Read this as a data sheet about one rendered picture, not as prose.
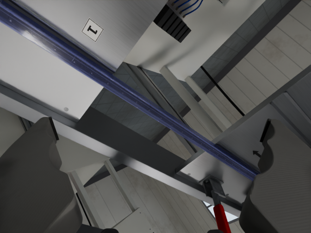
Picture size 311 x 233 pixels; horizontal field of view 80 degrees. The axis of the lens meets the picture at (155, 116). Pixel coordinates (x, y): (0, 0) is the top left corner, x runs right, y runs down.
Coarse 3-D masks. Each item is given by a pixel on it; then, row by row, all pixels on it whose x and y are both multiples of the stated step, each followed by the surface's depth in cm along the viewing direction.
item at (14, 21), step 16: (0, 0) 16; (0, 16) 16; (16, 16) 16; (32, 32) 17; (48, 32) 17; (48, 48) 17; (64, 48) 18; (80, 64) 18; (96, 64) 20; (96, 80) 20; (112, 80) 20; (128, 96) 21; (144, 112) 22; (160, 112) 23; (176, 128) 24; (208, 144) 27; (224, 160) 29
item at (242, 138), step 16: (304, 80) 23; (272, 96) 25; (288, 96) 24; (304, 96) 24; (256, 112) 25; (272, 112) 26; (288, 112) 26; (304, 112) 26; (240, 128) 27; (256, 128) 27; (288, 128) 27; (304, 128) 28; (224, 144) 29; (240, 144) 29; (256, 144) 29; (192, 160) 30; (208, 160) 30; (240, 160) 31; (256, 160) 31; (192, 176) 33; (224, 176) 33; (240, 176) 34; (224, 192) 36; (240, 192) 37
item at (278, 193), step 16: (272, 128) 10; (272, 144) 9; (288, 144) 9; (304, 144) 9; (272, 160) 8; (288, 160) 8; (304, 160) 8; (256, 176) 7; (272, 176) 7; (288, 176) 7; (304, 176) 7; (256, 192) 7; (272, 192) 7; (288, 192) 7; (304, 192) 7; (256, 208) 6; (272, 208) 6; (288, 208) 6; (304, 208) 6; (240, 224) 7; (256, 224) 6; (272, 224) 6; (288, 224) 6; (304, 224) 6
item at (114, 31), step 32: (32, 0) 16; (64, 0) 17; (96, 0) 17; (128, 0) 17; (160, 0) 17; (0, 32) 18; (64, 32) 18; (96, 32) 18; (128, 32) 18; (0, 64) 19; (32, 64) 20; (64, 64) 20; (32, 96) 22; (64, 96) 22; (96, 96) 22
